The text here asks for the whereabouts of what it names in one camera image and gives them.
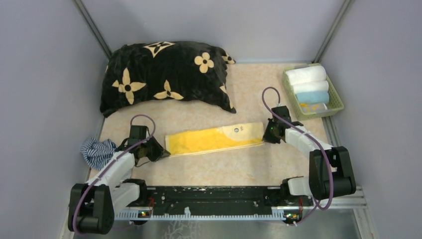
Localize yellow grey towel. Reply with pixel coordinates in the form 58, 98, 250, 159
300, 103, 328, 114

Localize light blue towel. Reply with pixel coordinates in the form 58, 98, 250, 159
296, 91, 329, 104

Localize pale yellow cream towel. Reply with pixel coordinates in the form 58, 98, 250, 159
165, 122, 264, 157

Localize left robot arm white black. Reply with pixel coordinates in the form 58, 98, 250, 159
68, 125, 171, 235

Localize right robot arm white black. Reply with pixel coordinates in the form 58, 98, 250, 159
263, 106, 356, 205

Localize blue white striped towel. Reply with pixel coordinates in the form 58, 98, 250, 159
80, 138, 117, 170

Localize middle white rolled towel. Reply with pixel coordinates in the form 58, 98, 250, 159
292, 81, 329, 94

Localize white rolled towel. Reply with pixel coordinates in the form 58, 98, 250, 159
286, 65, 326, 85
292, 81, 329, 94

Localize top white rolled towel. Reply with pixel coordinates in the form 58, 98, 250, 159
286, 65, 326, 85

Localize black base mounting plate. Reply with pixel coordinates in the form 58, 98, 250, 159
129, 186, 314, 216

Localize black pillow with tan flowers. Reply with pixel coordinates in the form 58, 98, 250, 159
100, 41, 236, 118

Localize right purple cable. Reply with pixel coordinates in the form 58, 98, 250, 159
261, 87, 334, 227

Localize purple cable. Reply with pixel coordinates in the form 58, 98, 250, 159
72, 114, 157, 234
261, 87, 334, 227

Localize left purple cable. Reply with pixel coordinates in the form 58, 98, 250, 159
72, 114, 157, 234

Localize white toothed cable strip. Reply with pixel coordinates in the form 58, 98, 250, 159
114, 207, 286, 221

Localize aluminium frame rail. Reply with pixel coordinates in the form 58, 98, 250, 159
329, 186, 367, 209

